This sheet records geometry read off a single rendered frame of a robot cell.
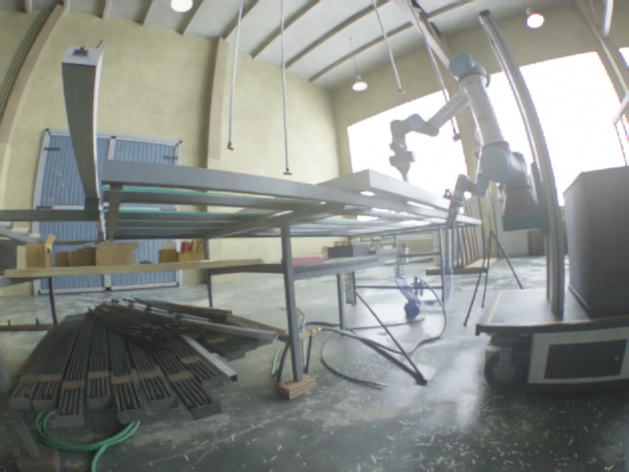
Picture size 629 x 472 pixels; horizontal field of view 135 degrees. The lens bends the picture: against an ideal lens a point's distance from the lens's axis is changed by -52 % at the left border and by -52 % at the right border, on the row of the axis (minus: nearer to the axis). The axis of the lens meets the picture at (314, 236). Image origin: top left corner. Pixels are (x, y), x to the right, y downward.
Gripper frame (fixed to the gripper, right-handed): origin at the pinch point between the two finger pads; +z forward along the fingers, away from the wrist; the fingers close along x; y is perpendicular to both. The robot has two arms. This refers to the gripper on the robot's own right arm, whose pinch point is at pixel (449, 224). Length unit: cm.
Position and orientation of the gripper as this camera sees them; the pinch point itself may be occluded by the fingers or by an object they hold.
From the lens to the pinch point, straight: 162.0
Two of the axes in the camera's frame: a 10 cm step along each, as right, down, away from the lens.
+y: 7.3, 3.0, -6.1
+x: 6.0, 1.4, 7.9
